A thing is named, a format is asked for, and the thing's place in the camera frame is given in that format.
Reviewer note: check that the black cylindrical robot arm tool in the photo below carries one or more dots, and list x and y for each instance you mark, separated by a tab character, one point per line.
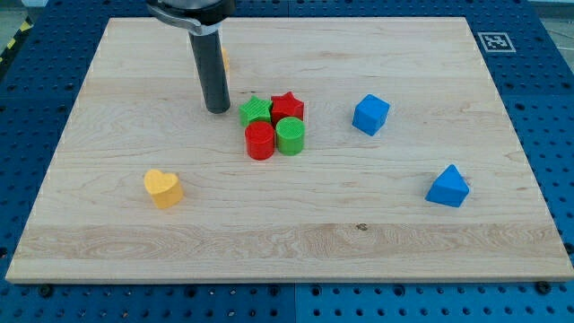
202	20

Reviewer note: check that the yellow block behind arm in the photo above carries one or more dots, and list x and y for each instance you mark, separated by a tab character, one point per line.
226	60

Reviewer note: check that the green cylinder block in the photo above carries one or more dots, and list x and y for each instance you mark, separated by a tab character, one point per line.
290	132

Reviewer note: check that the red cylinder block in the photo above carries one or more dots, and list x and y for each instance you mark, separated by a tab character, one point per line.
260	137

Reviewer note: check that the red star block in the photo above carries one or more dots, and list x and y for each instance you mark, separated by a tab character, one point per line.
286	105

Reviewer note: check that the green star block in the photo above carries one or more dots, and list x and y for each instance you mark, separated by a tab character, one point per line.
255	109

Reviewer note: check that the light wooden board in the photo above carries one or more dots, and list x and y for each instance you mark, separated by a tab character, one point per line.
349	207

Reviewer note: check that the blue cube block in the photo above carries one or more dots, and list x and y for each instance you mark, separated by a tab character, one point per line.
370	114

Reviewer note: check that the yellow heart block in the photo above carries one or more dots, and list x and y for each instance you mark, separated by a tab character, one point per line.
164	188

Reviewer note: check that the blue triangular prism block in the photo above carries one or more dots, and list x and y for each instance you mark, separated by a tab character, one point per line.
449	188

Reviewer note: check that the white fiducial marker tag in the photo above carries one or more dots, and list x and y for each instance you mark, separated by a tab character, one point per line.
496	42

